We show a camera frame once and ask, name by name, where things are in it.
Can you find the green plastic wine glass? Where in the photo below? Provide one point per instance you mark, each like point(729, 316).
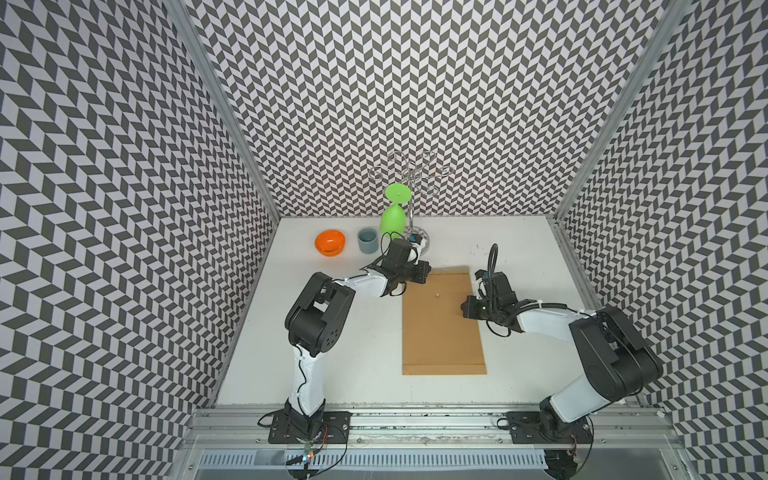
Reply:
point(394, 219)

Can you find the aluminium front rail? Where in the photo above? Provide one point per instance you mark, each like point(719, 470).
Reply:
point(435, 426)

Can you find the brown kraft file bag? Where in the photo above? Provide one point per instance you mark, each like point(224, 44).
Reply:
point(436, 338)

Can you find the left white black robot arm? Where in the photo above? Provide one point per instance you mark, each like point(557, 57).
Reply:
point(317, 318)

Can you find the grey-blue cup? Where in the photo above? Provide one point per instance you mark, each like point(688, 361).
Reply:
point(368, 240)

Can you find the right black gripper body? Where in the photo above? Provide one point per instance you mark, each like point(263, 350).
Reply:
point(482, 308)

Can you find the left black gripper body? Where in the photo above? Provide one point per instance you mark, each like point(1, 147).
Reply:
point(414, 272)

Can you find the orange plastic bowl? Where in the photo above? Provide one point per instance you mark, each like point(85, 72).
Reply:
point(330, 243)

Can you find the chrome cup holder stand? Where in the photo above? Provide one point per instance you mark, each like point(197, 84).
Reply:
point(415, 172)

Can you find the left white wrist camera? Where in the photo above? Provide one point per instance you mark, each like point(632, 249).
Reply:
point(419, 242)

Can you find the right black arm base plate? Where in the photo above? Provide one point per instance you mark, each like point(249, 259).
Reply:
point(544, 427)

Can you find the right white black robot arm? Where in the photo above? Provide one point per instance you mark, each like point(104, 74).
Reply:
point(616, 361)

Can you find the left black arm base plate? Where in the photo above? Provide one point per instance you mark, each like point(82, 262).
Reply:
point(289, 426)

